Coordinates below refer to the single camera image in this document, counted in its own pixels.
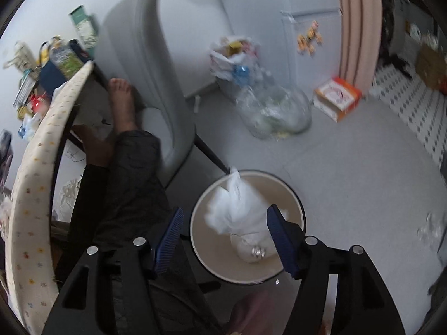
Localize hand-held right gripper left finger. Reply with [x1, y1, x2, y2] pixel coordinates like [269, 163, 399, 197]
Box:
[42, 207, 190, 335]

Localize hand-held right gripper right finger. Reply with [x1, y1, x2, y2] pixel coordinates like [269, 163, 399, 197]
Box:
[266, 205, 407, 335]

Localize white bin with black rim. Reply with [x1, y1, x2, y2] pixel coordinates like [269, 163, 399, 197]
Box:
[189, 170, 307, 284]

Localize white plastic bag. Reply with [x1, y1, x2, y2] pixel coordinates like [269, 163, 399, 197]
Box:
[204, 168, 276, 238]

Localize person's leg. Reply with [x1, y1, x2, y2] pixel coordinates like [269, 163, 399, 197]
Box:
[94, 78, 182, 252]

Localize white crinkled bag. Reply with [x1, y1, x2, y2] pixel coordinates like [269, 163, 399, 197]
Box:
[52, 178, 82, 222]

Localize clear plastic bag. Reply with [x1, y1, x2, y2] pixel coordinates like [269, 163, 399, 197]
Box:
[236, 82, 312, 140]

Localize floral tablecloth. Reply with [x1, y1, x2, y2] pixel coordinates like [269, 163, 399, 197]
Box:
[5, 60, 95, 335]

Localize crumpled clear plastic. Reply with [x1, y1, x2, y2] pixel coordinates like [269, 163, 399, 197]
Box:
[417, 213, 444, 248]

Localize orange white box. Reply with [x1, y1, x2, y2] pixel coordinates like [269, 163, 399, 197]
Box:
[313, 77, 363, 123]

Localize white fridge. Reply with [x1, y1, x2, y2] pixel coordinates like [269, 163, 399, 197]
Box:
[185, 0, 344, 98]

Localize white bag of rubbish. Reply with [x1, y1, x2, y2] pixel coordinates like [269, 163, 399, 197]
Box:
[209, 35, 262, 93]

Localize white diamond pattern mat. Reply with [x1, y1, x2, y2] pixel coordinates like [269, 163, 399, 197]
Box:
[370, 64, 447, 168]

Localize grey chair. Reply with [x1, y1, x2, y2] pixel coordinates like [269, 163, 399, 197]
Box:
[94, 0, 233, 189]

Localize navy lunch bag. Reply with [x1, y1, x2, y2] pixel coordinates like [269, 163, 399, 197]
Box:
[38, 40, 88, 89]

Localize plastic bottle with green label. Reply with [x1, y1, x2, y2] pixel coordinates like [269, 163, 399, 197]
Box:
[51, 37, 86, 79]

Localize yellow fridge magnet cluster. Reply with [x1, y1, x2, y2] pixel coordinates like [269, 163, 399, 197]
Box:
[296, 21, 322, 55]

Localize yellow snack bag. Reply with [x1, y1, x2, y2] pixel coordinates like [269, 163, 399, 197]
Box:
[39, 42, 52, 66]

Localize green box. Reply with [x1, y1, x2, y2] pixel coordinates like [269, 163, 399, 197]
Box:
[68, 5, 100, 51]

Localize cardboard box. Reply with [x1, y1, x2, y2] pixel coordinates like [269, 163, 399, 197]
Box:
[415, 44, 447, 93]

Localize pink curtain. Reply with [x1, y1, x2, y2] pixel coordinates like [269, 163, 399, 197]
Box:
[336, 0, 388, 95]

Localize white printed paper bag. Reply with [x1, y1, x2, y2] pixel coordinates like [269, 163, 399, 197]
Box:
[3, 42, 35, 70]

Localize cluttered storage shelf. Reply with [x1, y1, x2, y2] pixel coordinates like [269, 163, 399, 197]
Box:
[379, 0, 447, 77]

